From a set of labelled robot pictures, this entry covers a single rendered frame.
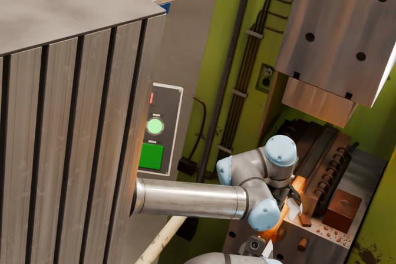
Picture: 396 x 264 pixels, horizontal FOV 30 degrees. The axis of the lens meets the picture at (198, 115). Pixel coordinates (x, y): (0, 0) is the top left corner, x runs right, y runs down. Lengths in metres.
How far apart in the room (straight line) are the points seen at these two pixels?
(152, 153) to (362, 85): 0.67
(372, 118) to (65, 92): 1.97
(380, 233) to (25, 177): 1.80
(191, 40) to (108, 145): 4.20
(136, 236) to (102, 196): 2.51
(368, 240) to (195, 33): 2.94
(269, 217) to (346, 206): 0.75
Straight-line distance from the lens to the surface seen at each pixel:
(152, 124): 2.29
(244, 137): 2.49
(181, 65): 4.79
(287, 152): 1.76
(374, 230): 2.53
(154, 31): 0.87
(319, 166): 2.48
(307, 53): 2.11
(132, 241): 3.46
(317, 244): 2.37
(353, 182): 2.61
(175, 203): 1.58
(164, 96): 2.29
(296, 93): 2.18
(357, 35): 2.05
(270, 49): 2.31
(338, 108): 2.16
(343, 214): 2.35
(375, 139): 2.74
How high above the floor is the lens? 2.42
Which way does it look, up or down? 34 degrees down
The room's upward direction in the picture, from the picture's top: 13 degrees clockwise
